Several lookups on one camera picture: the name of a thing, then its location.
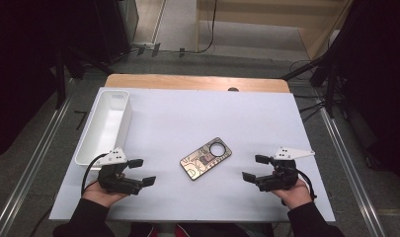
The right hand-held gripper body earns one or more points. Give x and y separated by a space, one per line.
281 179

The black curtain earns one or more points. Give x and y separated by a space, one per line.
378 65
23 49

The person's red clothing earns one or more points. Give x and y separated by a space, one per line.
181 231

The person's left hand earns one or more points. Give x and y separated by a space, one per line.
98 196

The metal floor rail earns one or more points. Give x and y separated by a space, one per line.
349 168
29 168

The black metal stand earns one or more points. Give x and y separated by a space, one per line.
60 82
331 85

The person's right hand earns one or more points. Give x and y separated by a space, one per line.
296 197

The light wooden shelf unit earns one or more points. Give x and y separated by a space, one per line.
270 19

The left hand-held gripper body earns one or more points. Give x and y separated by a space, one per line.
117 181

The patterned clear phone case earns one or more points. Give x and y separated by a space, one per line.
200 163

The white plastic bin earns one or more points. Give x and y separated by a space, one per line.
105 128

